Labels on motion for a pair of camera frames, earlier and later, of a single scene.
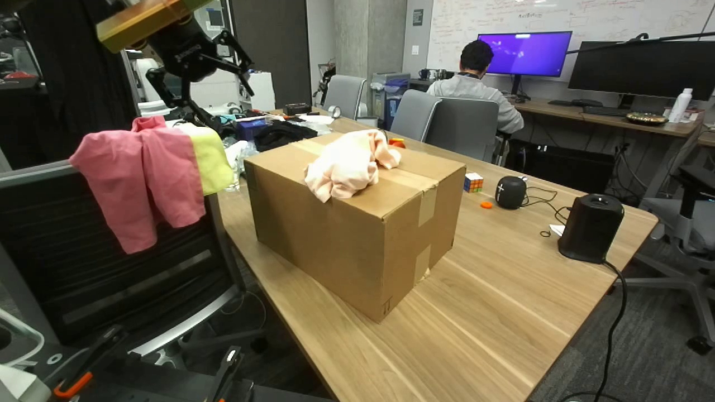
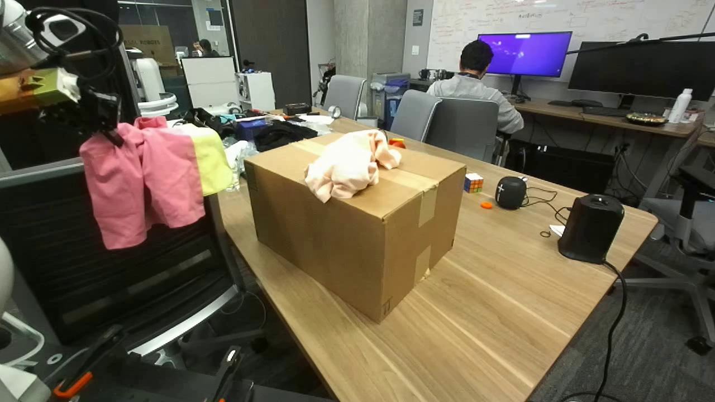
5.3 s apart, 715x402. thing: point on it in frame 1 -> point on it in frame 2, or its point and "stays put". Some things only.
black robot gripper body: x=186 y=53 -> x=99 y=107
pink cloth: x=136 y=174 stays put
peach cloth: x=348 y=165 stays put
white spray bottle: x=681 y=107 stays put
